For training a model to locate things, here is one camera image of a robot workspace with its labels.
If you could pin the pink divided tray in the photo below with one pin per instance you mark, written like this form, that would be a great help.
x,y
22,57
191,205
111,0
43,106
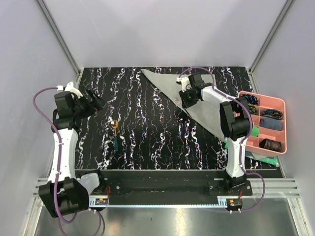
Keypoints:
x,y
268,102

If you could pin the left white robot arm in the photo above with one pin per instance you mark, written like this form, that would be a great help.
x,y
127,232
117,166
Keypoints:
x,y
64,193

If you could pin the grey-blue folded napkin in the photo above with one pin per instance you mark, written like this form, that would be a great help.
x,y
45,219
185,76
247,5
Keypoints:
x,y
270,123

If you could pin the gold spoon green handle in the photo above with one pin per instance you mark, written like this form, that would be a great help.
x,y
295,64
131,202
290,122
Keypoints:
x,y
115,124

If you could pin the yellow patterned napkin roll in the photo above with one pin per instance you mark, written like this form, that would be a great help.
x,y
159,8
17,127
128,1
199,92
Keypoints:
x,y
253,109

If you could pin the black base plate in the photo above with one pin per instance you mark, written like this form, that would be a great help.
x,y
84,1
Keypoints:
x,y
167,188

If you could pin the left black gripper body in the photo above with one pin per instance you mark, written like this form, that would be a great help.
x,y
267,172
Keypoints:
x,y
83,108

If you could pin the green napkin roll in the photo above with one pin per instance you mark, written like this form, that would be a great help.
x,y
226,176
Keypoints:
x,y
255,131

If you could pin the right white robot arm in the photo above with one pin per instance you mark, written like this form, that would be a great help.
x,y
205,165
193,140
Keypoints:
x,y
235,123

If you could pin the blue patterned napkin roll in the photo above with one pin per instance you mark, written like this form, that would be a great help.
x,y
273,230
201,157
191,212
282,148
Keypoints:
x,y
251,99

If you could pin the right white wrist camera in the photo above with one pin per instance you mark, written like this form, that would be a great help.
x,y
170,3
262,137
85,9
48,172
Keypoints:
x,y
184,82

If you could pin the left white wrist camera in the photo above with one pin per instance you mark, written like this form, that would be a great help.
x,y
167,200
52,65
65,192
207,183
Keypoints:
x,y
71,88

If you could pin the dark brown napkin roll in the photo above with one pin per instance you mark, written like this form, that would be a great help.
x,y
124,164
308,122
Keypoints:
x,y
270,145

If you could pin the stack of coloured cloths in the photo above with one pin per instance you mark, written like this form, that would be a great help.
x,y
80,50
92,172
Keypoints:
x,y
261,158

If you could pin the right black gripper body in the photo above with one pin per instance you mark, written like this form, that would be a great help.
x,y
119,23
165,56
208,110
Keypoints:
x,y
188,99

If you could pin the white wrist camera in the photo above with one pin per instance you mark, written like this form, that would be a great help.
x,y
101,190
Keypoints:
x,y
184,82
71,88

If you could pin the blue-orange patterned napkin roll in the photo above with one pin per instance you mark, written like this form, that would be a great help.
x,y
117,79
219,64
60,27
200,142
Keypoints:
x,y
272,113

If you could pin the black marble pattern mat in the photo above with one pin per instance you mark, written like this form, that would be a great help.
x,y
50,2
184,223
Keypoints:
x,y
153,133

